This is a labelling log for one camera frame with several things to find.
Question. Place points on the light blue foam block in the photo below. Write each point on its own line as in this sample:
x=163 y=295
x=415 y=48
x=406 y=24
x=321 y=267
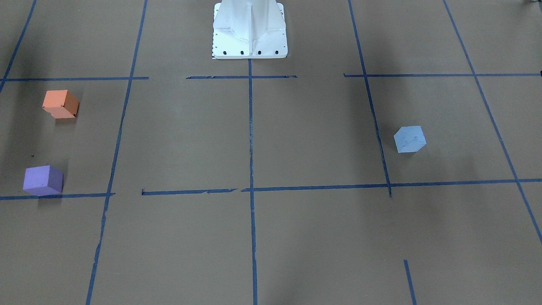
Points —
x=409 y=139

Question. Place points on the orange foam block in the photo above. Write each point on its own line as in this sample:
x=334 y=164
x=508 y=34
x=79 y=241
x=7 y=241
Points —
x=61 y=104

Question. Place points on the purple foam block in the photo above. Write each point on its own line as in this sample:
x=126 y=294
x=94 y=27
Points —
x=43 y=180

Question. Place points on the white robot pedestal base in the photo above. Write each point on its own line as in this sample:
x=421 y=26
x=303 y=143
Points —
x=249 y=29

